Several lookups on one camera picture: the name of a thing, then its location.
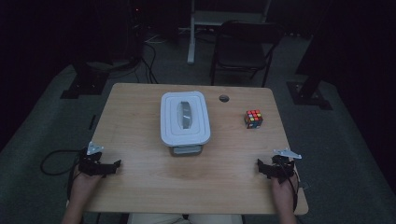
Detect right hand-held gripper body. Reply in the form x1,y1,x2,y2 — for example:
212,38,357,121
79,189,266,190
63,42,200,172
270,147,303,185

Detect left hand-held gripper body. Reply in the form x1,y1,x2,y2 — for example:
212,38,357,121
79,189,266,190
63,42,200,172
78,141,109,177

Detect colourful puzzle cube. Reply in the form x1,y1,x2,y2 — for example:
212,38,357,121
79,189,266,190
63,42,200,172
244,108,264,130

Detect clear plastic storage box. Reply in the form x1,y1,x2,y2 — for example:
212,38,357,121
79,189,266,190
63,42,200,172
168,143,205,158

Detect white lid with grey handle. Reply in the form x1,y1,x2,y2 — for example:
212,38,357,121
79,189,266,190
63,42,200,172
160,91,212,147

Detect person's right hand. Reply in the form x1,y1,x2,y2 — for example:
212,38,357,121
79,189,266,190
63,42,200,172
270,174,300,203

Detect person's left hand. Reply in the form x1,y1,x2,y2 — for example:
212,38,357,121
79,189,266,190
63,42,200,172
71,170,103,201

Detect short black floor strip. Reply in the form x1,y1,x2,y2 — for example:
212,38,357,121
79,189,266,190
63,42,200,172
88,114,98,132

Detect person's legs in beige trousers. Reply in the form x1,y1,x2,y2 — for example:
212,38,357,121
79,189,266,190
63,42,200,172
126,212,245,224

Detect black folding chair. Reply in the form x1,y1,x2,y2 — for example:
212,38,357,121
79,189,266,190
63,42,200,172
208,20,286,89

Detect dark equipment tower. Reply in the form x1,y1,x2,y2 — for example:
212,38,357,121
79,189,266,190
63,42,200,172
110,0,148,63

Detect right hand-held gripper cable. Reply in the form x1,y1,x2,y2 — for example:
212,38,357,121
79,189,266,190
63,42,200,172
279,161,302,213

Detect black looped floor cable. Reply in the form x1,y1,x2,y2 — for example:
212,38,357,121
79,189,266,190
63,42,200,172
39,148,84,176

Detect black stand with base plate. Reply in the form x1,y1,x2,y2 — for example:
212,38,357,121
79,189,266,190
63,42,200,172
59,60,110,101
285,0,334,111

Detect bundle of dark floor cables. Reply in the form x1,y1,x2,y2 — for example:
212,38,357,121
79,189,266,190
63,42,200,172
106,40,161,85

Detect white desk frame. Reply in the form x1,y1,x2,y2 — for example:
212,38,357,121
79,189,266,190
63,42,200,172
186,0,273,65

